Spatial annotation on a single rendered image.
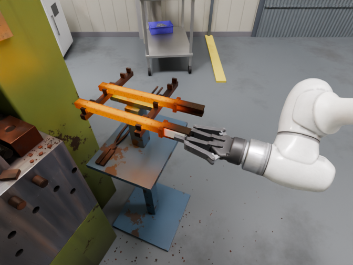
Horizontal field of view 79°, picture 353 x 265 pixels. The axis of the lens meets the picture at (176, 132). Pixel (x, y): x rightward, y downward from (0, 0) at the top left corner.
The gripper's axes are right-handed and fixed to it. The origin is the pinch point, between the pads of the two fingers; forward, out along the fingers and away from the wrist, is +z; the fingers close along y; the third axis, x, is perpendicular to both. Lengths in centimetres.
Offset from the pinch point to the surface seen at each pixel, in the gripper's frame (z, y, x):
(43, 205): 37, -29, -23
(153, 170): 10.3, 0.2, -26.2
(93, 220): 36, -18, -59
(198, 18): 92, 309, -71
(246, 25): 20, 340, -81
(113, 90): 29.4, 10.2, 0.8
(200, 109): -3.7, 11.6, 1.5
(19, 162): 41.4, -24.4, -6.8
